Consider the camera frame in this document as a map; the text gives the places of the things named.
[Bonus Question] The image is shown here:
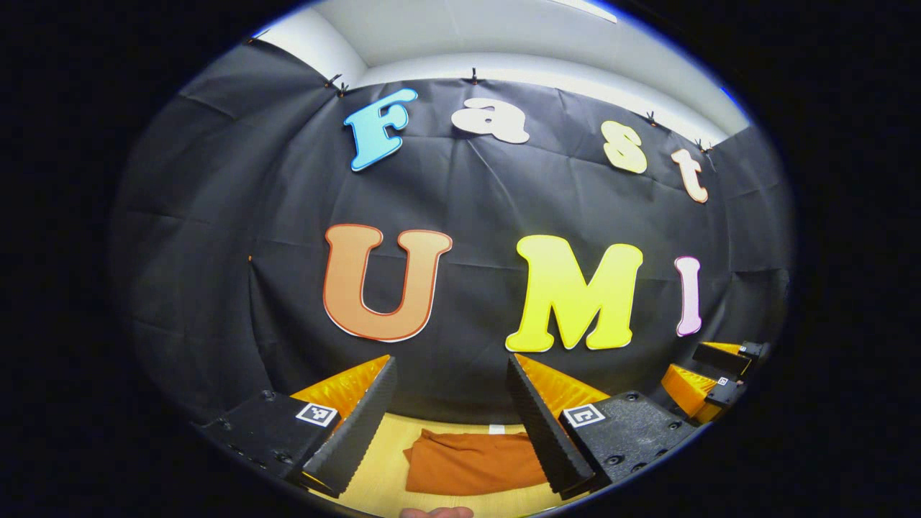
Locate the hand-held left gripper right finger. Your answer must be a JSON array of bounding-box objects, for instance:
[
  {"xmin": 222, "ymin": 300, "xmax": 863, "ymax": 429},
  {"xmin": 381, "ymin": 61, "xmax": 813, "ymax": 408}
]
[{"xmin": 506, "ymin": 354, "xmax": 699, "ymax": 502}]

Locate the ceiling light panel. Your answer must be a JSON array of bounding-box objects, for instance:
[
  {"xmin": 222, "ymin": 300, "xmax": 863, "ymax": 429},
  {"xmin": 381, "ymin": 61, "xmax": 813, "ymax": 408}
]
[{"xmin": 554, "ymin": 0, "xmax": 620, "ymax": 24}]

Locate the black backdrop cloth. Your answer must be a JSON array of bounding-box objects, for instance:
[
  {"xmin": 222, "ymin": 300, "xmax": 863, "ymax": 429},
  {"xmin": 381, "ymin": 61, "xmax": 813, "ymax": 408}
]
[{"xmin": 112, "ymin": 40, "xmax": 792, "ymax": 432}]

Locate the orange button-up garment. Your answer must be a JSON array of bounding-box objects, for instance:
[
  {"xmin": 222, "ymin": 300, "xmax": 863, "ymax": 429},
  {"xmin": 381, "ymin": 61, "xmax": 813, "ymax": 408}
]
[{"xmin": 403, "ymin": 424, "xmax": 548, "ymax": 496}]

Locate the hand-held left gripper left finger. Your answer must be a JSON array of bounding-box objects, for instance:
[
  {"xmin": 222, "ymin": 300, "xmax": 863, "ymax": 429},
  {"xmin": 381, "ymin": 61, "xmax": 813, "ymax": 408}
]
[{"xmin": 194, "ymin": 354, "xmax": 399, "ymax": 499}]

